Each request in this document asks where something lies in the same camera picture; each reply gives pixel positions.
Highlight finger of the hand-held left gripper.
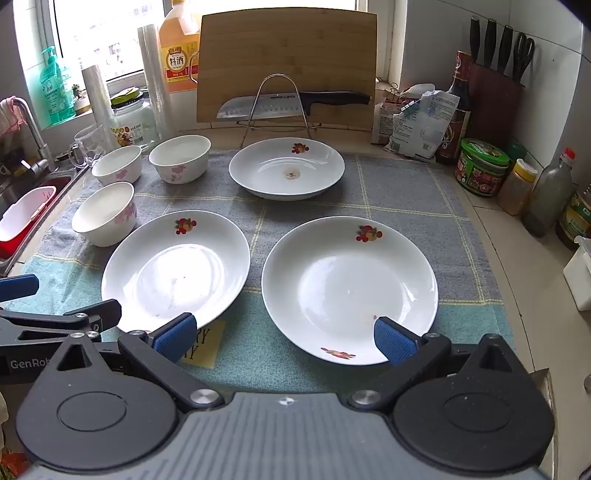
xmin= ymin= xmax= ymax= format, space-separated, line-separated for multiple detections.
xmin=0 ymin=274 xmax=40 ymax=302
xmin=0 ymin=299 xmax=123 ymax=347

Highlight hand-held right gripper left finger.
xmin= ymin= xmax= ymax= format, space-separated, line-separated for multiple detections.
xmin=54 ymin=313 xmax=225 ymax=413

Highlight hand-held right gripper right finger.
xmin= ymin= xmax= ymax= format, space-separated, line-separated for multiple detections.
xmin=346 ymin=316 xmax=517 ymax=412

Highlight white bowl pink flowers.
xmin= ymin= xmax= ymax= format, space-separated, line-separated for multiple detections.
xmin=71 ymin=181 xmax=138 ymax=247
xmin=148 ymin=135 xmax=212 ymax=185
xmin=91 ymin=145 xmax=143 ymax=185

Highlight white fruit-print plate brown stain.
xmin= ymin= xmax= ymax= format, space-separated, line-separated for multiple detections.
xmin=229 ymin=137 xmax=346 ymax=201

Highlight white and red colander basin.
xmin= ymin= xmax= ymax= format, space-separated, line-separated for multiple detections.
xmin=0 ymin=185 xmax=70 ymax=259

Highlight steel sink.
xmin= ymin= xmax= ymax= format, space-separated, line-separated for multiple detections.
xmin=0 ymin=157 xmax=88 ymax=278

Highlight steel faucet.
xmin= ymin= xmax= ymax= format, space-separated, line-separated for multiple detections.
xmin=14 ymin=98 xmax=58 ymax=174

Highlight grey teal checked cloth mat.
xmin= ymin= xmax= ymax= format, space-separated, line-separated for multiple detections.
xmin=7 ymin=148 xmax=515 ymax=393

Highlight clear glass mug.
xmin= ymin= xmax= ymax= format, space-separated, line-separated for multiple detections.
xmin=69 ymin=124 xmax=112 ymax=169

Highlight pink white dishcloth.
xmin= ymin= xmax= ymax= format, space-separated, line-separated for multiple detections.
xmin=0 ymin=96 xmax=26 ymax=160

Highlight green-lid sauce jar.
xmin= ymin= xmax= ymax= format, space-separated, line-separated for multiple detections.
xmin=455 ymin=138 xmax=510 ymax=198

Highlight small potted plant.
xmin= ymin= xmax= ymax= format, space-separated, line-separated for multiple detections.
xmin=71 ymin=83 xmax=93 ymax=116

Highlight glass jar green lid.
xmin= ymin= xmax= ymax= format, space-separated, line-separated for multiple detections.
xmin=109 ymin=87 xmax=160 ymax=151

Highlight green dish soap bottle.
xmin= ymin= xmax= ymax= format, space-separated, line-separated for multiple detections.
xmin=39 ymin=46 xmax=77 ymax=125

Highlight yellow-lid spice jar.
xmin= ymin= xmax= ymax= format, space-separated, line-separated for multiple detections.
xmin=497 ymin=158 xmax=539 ymax=216

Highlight white plastic container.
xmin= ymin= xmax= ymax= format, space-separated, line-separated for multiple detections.
xmin=562 ymin=235 xmax=591 ymax=298

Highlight short cling film roll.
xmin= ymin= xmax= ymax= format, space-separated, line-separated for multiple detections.
xmin=82 ymin=65 xmax=122 ymax=148

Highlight clear bottle red cap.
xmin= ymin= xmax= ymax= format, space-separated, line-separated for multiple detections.
xmin=523 ymin=148 xmax=577 ymax=238

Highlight blue-print white bag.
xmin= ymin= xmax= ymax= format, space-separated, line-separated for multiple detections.
xmin=384 ymin=88 xmax=461 ymax=162

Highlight oil bottle green label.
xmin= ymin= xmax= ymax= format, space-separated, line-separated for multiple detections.
xmin=555 ymin=182 xmax=591 ymax=250

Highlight red-print white packet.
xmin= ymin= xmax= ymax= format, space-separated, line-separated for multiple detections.
xmin=372 ymin=88 xmax=416 ymax=146

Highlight green-capped small jar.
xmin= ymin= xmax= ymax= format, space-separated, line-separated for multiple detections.
xmin=505 ymin=143 xmax=528 ymax=172

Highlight dark soy sauce bottle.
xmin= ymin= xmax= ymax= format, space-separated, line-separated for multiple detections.
xmin=435 ymin=51 xmax=472 ymax=166

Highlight tall cling film roll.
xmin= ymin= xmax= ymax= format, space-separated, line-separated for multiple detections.
xmin=137 ymin=24 xmax=174 ymax=139

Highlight dark red knife block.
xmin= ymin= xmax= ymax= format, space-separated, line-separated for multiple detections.
xmin=466 ymin=62 xmax=526 ymax=160

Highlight window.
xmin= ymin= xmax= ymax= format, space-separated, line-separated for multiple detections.
xmin=46 ymin=0 xmax=407 ymax=88

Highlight orange cooking wine bottle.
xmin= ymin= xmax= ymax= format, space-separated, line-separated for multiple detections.
xmin=158 ymin=0 xmax=202 ymax=95

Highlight bamboo cutting board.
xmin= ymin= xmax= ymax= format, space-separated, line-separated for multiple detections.
xmin=196 ymin=10 xmax=378 ymax=131

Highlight black-handled kitchen knife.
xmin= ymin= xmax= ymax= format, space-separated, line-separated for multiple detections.
xmin=217 ymin=90 xmax=372 ymax=120

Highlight steel wire board rack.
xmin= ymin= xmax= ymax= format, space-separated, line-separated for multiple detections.
xmin=210 ymin=74 xmax=326 ymax=149

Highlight black-handled block knife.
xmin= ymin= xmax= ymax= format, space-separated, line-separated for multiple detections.
xmin=484 ymin=18 xmax=498 ymax=70
xmin=469 ymin=16 xmax=484 ymax=65
xmin=498 ymin=25 xmax=514 ymax=75

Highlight black-handled scissors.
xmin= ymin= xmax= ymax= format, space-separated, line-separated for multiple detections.
xmin=512 ymin=31 xmax=536 ymax=84

